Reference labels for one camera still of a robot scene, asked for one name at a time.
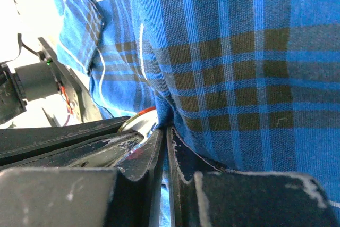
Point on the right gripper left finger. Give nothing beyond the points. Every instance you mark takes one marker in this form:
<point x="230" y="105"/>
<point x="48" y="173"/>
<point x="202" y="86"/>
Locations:
<point x="124" y="194"/>

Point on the blue plaid shirt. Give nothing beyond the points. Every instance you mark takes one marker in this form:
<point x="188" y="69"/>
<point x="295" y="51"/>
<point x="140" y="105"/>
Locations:
<point x="252" y="84"/>

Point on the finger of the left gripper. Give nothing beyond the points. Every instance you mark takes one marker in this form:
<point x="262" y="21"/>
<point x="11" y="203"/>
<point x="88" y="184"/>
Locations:
<point x="24" y="143"/>

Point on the round brown badge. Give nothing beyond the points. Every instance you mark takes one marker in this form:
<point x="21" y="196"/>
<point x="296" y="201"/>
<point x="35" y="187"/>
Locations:
<point x="144" y="122"/>

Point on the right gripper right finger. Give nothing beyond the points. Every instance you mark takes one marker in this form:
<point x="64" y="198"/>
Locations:
<point x="203" y="194"/>

